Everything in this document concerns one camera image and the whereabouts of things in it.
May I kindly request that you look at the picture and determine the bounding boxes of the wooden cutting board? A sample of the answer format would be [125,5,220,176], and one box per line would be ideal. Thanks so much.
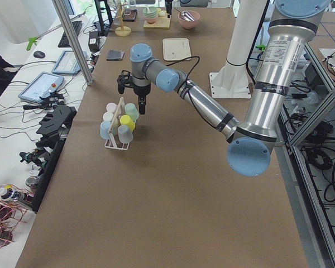
[143,11,171,29]

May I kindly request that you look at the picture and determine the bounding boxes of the green stacked bowls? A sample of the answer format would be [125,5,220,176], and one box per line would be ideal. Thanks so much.
[143,6,158,24]

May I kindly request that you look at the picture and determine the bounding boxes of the black wine glass rack tray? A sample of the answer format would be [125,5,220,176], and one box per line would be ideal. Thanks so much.
[122,9,137,22]

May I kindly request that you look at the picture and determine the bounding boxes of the blue teach pendant tablet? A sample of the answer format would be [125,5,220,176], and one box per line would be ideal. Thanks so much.
[18,72,64,103]

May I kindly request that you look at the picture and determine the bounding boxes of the aluminium frame post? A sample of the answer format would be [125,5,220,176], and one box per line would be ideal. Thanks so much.
[52,0,93,85]

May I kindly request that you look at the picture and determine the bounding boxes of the green plastic cup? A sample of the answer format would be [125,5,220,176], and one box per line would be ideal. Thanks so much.
[125,103,140,121]

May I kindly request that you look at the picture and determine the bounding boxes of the blue plastic cup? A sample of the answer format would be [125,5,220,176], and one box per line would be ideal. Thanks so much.
[100,121,111,140]

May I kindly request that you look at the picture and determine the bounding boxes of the black computer mouse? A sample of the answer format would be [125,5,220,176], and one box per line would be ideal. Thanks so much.
[33,50,46,59]

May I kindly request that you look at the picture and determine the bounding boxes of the folded grey cloth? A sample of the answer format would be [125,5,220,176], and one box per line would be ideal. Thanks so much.
[106,50,125,61]

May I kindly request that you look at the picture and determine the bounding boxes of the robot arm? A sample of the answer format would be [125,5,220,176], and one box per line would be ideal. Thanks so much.
[164,0,209,16]
[117,1,328,176]

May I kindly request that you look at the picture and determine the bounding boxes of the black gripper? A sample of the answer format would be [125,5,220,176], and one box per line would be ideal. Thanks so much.
[117,70,151,114]
[165,0,173,15]

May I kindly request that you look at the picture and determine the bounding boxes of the yellow plastic cup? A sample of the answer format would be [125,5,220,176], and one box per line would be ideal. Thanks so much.
[119,114,136,132]

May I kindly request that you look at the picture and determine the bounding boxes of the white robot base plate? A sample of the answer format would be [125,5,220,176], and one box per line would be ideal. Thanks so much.
[209,70,251,99]

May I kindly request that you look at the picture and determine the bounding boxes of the wooden mug tree stand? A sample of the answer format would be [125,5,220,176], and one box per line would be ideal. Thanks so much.
[114,0,131,37]

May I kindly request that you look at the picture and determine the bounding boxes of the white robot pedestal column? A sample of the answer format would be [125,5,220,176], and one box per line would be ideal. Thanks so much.
[225,0,269,75]

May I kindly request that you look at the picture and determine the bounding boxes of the grey plastic cup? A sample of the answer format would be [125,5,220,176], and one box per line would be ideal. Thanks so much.
[118,125,133,143]

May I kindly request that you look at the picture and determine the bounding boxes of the cream white plastic cup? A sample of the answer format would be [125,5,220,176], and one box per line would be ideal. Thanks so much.
[103,112,114,122]

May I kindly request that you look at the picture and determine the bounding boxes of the white wire cup rack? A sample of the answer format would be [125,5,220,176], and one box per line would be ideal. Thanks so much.
[104,97,131,151]

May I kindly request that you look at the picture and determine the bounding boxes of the cream rabbit print tray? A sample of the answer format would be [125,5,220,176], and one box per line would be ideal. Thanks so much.
[162,38,191,61]

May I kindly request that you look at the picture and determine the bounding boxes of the black keyboard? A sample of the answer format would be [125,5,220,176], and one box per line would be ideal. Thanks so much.
[58,20,83,48]

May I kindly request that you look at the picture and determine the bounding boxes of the metal ice scoop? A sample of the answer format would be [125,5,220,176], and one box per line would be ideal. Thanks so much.
[174,7,195,22]

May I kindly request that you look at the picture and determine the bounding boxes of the pink bowl with ice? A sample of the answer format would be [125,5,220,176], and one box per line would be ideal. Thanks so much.
[178,11,200,29]

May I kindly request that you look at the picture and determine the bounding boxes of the pink plastic cup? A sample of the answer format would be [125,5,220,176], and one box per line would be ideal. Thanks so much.
[106,102,118,113]

